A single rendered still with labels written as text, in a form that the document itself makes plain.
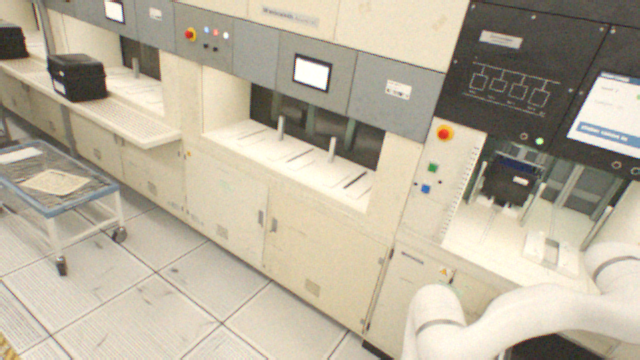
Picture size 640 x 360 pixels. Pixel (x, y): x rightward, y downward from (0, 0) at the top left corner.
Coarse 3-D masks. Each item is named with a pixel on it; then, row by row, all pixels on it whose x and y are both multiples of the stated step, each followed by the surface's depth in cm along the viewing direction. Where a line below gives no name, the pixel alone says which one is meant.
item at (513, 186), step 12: (492, 168) 182; (504, 168) 179; (540, 168) 179; (492, 180) 185; (504, 180) 181; (516, 180) 178; (528, 180) 175; (492, 192) 187; (504, 192) 183; (516, 192) 180; (528, 192) 177; (516, 204) 182
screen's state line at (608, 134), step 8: (576, 128) 114; (584, 128) 113; (592, 128) 112; (600, 128) 111; (608, 128) 109; (600, 136) 111; (608, 136) 110; (616, 136) 109; (624, 136) 108; (632, 136) 107; (624, 144) 109; (632, 144) 108
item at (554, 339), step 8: (544, 336) 117; (552, 336) 115; (560, 336) 114; (520, 344) 123; (528, 344) 121; (536, 344) 119; (544, 344) 118; (552, 344) 116; (560, 344) 115; (568, 344) 113; (504, 352) 113; (512, 352) 125; (520, 352) 124; (528, 352) 122; (536, 352) 120; (544, 352) 119; (552, 352) 117; (560, 352) 116; (568, 352) 114; (576, 352) 113; (584, 352) 112; (592, 352) 110
